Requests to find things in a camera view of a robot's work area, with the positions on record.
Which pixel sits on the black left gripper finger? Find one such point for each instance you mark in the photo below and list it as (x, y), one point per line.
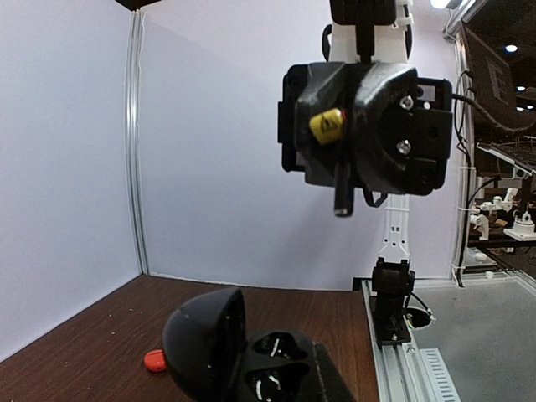
(332, 387)

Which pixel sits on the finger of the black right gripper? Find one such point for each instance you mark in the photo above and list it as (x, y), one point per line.
(320, 93)
(383, 85)

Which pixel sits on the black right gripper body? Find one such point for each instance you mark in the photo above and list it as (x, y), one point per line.
(419, 129)

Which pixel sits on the small black clip object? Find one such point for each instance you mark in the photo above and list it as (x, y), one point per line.
(210, 357)

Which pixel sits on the orange earbud charging case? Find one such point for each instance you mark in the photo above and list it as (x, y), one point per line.
(154, 361)

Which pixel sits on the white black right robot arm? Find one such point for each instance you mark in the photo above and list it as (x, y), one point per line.
(367, 44)

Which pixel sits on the aluminium front rail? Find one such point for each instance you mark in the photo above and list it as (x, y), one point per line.
(405, 372)

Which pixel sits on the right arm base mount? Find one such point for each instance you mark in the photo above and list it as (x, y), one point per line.
(390, 327)

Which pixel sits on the right aluminium corner post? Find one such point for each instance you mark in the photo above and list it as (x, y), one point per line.
(132, 135)

